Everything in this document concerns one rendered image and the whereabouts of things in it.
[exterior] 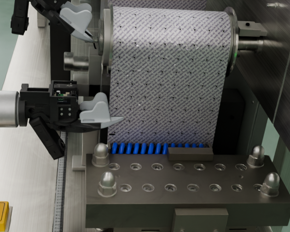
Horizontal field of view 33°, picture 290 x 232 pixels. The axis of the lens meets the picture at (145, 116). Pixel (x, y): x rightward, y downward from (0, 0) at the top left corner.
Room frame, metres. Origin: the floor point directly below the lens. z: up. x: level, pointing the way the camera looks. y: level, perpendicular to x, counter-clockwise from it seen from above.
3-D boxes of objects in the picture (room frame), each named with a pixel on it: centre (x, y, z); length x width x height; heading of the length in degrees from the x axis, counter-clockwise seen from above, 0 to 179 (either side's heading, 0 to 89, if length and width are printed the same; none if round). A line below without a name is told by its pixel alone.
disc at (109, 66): (0.95, 0.09, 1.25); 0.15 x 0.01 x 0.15; 9
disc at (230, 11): (0.99, -0.16, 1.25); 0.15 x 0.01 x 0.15; 9
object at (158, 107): (0.91, -0.04, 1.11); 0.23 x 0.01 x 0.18; 99
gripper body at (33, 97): (0.87, 0.20, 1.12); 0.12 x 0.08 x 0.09; 99
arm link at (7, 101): (0.86, 0.28, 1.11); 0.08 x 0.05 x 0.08; 9
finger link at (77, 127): (0.86, 0.13, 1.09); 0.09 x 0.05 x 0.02; 98
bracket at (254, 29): (1.00, -0.20, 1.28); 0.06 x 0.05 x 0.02; 99
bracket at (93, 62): (0.98, 0.14, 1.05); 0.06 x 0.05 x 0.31; 99
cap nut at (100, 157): (0.82, 0.08, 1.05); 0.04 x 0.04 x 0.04
